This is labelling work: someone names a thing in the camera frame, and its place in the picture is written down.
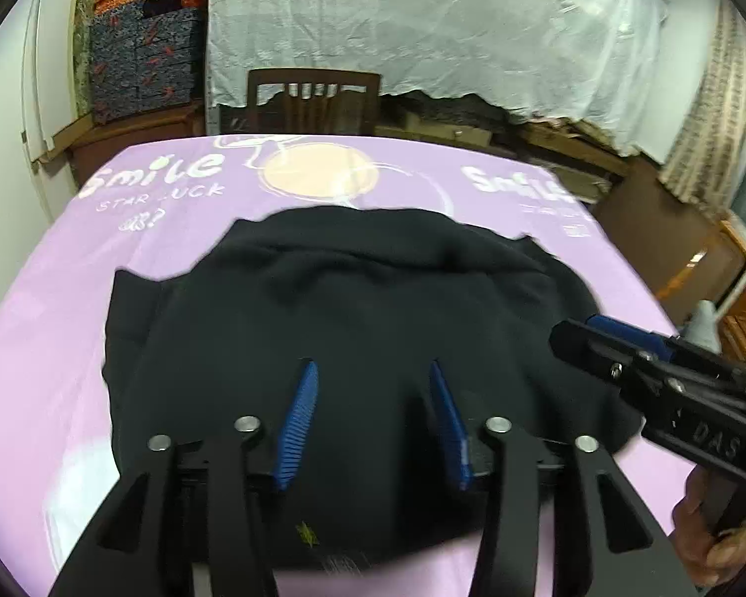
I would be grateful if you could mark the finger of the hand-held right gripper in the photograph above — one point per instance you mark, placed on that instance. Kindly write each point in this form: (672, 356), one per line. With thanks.
(590, 348)
(628, 333)

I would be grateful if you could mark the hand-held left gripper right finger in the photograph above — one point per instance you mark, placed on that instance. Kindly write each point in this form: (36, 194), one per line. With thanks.
(449, 426)

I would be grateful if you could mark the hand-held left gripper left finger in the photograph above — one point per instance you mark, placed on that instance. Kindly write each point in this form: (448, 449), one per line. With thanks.
(298, 413)

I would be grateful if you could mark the black hoodie with yellow lining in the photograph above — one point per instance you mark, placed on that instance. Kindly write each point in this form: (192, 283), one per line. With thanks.
(348, 311)

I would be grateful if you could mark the person's right hand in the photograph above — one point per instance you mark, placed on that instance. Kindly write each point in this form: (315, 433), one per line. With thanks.
(690, 541)

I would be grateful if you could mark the brown wooden cabinet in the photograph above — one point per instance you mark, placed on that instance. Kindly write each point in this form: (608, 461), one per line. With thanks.
(659, 242)

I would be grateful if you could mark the beige patterned curtain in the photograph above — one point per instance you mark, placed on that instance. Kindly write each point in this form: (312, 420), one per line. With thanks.
(715, 112)

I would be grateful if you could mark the purple printed blanket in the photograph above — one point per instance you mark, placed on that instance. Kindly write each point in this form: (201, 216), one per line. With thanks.
(50, 298)

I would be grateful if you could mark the brown wooden bench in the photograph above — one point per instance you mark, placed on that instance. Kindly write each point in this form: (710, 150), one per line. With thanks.
(161, 130)

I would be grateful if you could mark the brown wooden chair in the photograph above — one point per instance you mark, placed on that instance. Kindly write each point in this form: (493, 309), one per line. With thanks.
(314, 76)

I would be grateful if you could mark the white cloth cover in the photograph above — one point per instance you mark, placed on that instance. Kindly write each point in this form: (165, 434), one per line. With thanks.
(410, 25)

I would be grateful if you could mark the stack of patterned boxes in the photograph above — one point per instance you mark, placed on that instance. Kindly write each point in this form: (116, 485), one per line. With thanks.
(143, 62)

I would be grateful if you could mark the white board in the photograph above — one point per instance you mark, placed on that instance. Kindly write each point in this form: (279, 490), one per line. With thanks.
(56, 62)

